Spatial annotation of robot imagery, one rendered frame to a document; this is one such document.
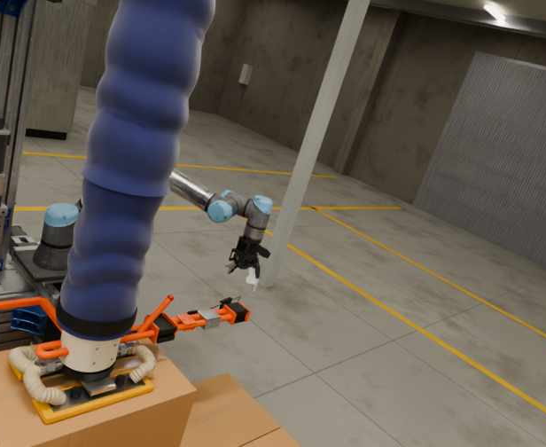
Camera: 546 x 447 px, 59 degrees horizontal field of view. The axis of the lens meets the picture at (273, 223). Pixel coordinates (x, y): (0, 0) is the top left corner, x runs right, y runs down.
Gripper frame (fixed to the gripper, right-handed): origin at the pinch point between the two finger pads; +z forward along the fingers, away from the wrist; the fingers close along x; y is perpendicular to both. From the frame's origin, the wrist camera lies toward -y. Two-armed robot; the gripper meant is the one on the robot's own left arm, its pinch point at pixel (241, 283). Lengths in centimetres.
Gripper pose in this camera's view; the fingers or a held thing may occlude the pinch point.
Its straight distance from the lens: 190.8
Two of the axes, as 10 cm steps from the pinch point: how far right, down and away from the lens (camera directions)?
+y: -6.6, 0.2, -7.5
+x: 6.9, 4.1, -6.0
